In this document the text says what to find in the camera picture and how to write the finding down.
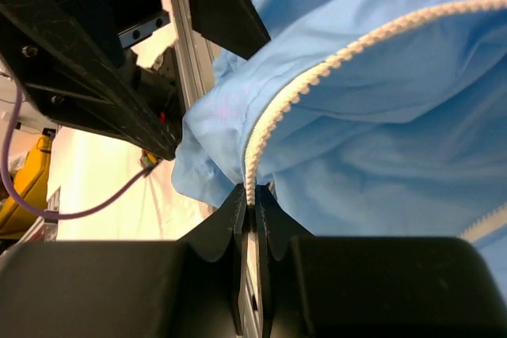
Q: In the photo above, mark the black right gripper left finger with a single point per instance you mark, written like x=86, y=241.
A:
x=208, y=302

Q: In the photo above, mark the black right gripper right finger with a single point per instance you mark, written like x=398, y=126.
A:
x=277, y=282

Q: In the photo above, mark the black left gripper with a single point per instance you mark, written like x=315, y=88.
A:
x=73, y=60

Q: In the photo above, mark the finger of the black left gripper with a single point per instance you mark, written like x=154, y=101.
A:
x=234, y=25

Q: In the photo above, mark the light blue hooded jacket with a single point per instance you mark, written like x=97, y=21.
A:
x=370, y=117

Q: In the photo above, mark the yellow object in background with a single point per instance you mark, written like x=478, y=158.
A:
x=29, y=171

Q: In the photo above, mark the aluminium front rail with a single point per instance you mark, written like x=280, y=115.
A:
x=195, y=55

